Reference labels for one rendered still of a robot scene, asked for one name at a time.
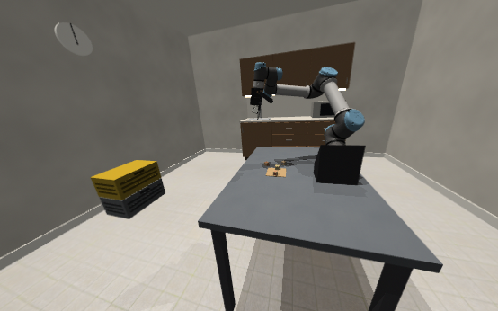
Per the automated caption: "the tan mat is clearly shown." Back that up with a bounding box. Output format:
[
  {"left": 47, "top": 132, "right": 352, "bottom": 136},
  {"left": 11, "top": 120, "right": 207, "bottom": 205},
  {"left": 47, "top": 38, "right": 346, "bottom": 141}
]
[{"left": 266, "top": 168, "right": 286, "bottom": 177}]

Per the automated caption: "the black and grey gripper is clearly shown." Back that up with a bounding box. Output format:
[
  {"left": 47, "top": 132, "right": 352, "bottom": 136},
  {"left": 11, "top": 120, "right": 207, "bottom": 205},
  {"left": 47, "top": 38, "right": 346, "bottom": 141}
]
[{"left": 250, "top": 88, "right": 263, "bottom": 119}]

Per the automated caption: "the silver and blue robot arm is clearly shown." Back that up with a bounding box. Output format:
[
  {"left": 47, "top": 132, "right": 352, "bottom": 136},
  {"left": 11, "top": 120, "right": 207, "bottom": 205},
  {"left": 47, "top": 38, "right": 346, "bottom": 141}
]
[{"left": 253, "top": 63, "right": 365, "bottom": 145}]

